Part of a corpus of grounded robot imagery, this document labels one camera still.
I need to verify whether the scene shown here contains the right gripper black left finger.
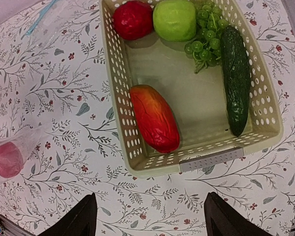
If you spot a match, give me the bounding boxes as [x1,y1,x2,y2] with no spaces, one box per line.
[39,193,98,236]

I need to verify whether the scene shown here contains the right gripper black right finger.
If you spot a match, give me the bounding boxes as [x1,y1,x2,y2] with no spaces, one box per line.
[204,192,271,236]

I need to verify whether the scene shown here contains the dark red toy fruit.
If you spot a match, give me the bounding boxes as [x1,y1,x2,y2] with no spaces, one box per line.
[112,0,154,41]

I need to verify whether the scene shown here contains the beige perforated plastic basket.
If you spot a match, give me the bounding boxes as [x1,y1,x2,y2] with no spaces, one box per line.
[99,0,283,178]

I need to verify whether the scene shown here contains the light green toy fruit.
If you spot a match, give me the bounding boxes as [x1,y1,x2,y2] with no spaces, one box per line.
[153,0,197,42]

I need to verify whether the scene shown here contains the clear zip bag blue zipper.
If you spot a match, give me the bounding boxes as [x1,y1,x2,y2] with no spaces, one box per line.
[0,125,44,184]

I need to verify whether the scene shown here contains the floral patterned tablecloth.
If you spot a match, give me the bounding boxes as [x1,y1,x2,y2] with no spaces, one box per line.
[0,0,295,236]

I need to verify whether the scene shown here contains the dark green toy cucumber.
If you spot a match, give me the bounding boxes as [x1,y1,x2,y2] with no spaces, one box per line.
[221,25,250,137]

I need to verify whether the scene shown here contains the red toy apple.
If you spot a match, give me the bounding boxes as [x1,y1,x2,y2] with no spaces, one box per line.
[0,142,24,178]

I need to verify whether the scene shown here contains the green toy grape bunch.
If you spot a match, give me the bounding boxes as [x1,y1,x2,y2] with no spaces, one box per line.
[184,0,229,74]

